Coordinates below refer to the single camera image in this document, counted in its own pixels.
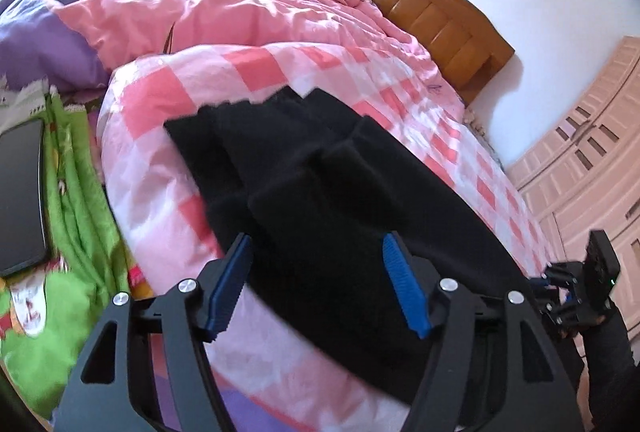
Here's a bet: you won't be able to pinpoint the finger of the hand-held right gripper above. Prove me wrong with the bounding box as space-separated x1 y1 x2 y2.
530 261 589 294
539 295 603 341

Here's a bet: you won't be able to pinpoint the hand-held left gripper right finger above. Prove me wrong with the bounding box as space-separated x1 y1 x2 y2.
382 231 587 432

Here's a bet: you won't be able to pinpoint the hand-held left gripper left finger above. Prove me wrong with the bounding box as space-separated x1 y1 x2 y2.
50 233 255 432

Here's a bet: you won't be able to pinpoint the black pants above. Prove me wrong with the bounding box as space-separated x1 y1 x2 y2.
163 87 586 406

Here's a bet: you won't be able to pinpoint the pink wardrobe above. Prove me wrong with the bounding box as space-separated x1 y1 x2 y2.
507 36 640 363

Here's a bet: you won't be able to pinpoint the pink checkered blanket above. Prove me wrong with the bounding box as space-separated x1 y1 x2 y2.
97 41 557 432

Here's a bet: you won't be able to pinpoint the green printed bed sheet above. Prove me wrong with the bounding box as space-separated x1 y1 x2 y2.
0 87 147 419

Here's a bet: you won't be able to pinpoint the black tablet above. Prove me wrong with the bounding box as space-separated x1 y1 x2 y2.
0 118 51 278

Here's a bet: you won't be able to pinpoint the wooden headboard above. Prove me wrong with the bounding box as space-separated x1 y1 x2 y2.
306 0 516 106

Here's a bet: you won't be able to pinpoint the purple blanket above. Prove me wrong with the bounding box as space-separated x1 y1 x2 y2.
0 0 114 91

